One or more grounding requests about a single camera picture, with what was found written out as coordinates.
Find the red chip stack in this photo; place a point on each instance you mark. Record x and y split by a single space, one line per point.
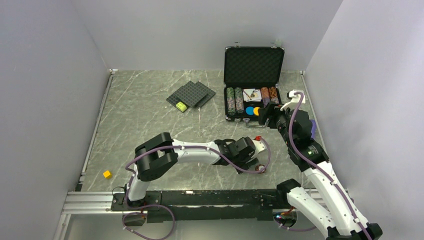
265 93

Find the playing cards deck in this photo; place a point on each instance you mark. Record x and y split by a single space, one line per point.
252 95

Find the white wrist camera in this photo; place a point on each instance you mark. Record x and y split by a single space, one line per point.
295 97
259 145

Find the dark foam pad top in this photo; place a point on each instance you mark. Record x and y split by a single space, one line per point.
190 94

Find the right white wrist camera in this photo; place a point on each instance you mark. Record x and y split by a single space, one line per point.
295 97

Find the purple-grey chip stack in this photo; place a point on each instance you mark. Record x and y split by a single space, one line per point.
239 105

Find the grey chip stack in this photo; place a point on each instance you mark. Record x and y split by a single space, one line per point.
231 106

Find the blue dealer button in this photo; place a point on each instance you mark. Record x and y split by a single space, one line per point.
249 110

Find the small chip stack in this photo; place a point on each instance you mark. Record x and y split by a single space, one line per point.
275 100

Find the dark green chip stack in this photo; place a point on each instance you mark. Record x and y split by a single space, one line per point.
238 94

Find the purple chip stack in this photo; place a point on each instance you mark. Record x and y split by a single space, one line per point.
266 101

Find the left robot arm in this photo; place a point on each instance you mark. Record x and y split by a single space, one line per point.
159 154

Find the small yellow object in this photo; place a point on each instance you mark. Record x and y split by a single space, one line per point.
107 174

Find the yellow dealer button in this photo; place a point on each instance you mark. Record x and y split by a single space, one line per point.
256 111

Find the black base frame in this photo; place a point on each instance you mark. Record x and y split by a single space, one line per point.
193 205

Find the black poker case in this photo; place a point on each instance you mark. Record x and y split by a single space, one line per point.
251 67

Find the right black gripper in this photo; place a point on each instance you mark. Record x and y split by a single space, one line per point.
272 109

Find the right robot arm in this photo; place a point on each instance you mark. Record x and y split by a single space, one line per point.
339 218

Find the yellow-green dice block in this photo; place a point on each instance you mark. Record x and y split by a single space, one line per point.
181 106

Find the purple cylinder object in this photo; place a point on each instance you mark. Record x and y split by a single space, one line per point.
313 128

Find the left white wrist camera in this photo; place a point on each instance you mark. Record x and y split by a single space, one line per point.
259 145

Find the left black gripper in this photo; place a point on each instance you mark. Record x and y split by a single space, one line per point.
245 165

